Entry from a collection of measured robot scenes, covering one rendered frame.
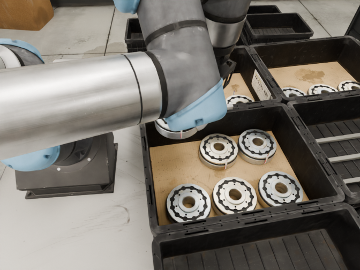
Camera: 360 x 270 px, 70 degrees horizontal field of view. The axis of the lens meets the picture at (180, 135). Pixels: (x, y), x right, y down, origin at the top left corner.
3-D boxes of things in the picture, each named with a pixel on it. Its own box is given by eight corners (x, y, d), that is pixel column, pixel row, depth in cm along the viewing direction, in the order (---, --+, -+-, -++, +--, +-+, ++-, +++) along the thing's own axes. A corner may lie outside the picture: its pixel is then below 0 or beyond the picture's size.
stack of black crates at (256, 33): (240, 91, 195) (253, 35, 161) (232, 68, 214) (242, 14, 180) (291, 89, 197) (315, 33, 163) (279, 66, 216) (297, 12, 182)
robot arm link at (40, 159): (32, 170, 62) (-5, 183, 49) (16, 117, 62) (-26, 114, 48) (81, 157, 63) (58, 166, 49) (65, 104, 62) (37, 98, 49)
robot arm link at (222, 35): (231, 30, 34) (182, 6, 37) (222, 58, 38) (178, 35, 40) (255, 10, 38) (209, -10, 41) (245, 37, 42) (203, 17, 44)
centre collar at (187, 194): (178, 214, 57) (178, 212, 56) (177, 193, 60) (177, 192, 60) (200, 212, 57) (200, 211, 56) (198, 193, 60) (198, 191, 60)
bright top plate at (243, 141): (247, 162, 66) (248, 160, 66) (232, 134, 73) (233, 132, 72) (283, 154, 68) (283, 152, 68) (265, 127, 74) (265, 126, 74)
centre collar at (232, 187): (227, 207, 58) (227, 205, 57) (221, 187, 61) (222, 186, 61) (248, 203, 58) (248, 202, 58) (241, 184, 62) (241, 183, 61)
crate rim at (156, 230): (151, 239, 49) (150, 235, 47) (140, 125, 68) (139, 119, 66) (343, 205, 53) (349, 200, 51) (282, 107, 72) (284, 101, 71)
